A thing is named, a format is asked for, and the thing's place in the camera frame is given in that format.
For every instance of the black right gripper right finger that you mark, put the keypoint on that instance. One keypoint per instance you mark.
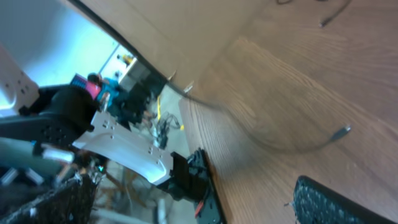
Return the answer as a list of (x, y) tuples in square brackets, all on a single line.
[(313, 202)]

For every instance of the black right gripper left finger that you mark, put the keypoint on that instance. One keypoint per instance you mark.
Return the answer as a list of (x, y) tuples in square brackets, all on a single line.
[(70, 202)]

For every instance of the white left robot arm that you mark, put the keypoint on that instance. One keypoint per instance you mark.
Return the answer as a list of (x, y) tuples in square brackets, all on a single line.
[(70, 116)]

